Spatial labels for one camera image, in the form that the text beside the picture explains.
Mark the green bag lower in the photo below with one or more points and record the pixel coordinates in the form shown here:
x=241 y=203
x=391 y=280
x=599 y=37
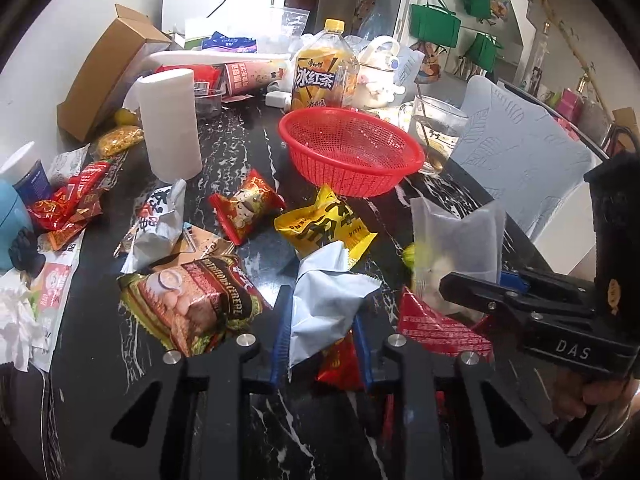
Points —
x=483 y=51

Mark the green crepe snack bag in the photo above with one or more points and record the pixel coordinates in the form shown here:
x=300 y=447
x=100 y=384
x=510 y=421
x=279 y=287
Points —
x=191 y=307

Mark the glass cup with spoon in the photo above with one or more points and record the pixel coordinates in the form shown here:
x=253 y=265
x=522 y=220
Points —
x=437 y=126

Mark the red plastic basket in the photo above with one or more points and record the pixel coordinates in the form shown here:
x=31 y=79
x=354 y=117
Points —
x=356 y=154

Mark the pink white flat packet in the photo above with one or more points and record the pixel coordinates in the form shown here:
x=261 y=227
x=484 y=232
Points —
x=50 y=289

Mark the white paper towel roll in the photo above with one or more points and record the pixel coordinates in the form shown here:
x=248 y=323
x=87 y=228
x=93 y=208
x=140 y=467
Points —
x=167 y=110

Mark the white black snack packet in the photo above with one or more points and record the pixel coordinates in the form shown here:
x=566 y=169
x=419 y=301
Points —
x=164 y=205

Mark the blue white cup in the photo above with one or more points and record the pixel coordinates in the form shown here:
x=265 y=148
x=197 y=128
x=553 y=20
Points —
x=24 y=171

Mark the grey leaf pattern chair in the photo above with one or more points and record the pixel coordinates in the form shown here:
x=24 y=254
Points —
x=524 y=159

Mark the iced tea bottle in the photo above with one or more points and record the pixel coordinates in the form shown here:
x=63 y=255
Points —
x=325 y=73

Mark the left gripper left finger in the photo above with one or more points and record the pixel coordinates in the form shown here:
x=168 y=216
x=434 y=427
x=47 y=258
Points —
x=188 y=417

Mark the blue purple packet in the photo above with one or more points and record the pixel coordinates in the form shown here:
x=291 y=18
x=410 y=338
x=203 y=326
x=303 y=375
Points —
x=222 y=43

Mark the brown cardboard box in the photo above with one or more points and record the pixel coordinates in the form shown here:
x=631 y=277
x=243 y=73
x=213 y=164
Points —
x=109 y=70

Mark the pink cup noodle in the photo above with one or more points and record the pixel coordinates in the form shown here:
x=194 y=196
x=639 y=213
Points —
x=247 y=76

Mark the yellow noodle snack bag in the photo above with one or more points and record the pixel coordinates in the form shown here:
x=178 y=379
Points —
x=118 y=140

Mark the white kettle toy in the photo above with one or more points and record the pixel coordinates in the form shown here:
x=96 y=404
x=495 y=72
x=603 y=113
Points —
x=378 y=63

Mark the clear bag white candy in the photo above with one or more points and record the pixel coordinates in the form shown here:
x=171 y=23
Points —
x=444 y=243

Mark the red snack packets pile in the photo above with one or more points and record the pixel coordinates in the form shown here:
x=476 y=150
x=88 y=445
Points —
x=71 y=208

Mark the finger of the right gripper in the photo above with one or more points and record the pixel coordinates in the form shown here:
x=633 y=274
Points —
x=537 y=282
x=480 y=295

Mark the white tissue paper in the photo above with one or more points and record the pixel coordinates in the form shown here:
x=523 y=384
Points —
x=21 y=333

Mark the green bag left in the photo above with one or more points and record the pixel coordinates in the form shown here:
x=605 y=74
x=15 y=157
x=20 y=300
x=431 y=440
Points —
x=434 y=23

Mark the blue deer humidifier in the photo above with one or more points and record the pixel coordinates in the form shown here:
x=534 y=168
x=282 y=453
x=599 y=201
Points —
x=14 y=217

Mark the clear tray red packet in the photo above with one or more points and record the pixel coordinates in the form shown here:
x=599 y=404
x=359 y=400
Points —
x=207 y=87

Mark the dark red snack bag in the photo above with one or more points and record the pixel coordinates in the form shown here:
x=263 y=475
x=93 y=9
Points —
x=436 y=332

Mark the brown biscuit packet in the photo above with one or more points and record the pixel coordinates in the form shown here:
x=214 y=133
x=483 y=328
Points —
x=200 y=247

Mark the yellow snack packet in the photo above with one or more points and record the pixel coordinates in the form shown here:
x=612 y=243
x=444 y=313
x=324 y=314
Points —
x=327 y=220

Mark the silver white peanut snack bag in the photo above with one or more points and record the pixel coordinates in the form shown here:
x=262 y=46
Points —
x=326 y=298

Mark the small red orange packet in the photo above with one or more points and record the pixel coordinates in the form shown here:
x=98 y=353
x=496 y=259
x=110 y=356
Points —
x=340 y=367

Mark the red cartoon snack packet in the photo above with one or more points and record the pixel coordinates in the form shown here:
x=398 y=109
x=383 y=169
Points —
x=239 y=214

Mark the black clip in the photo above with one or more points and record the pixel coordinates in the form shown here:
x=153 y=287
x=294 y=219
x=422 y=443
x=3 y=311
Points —
x=24 y=253

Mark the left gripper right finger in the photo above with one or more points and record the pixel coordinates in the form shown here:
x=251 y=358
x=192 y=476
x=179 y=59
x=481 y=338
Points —
x=452 y=418

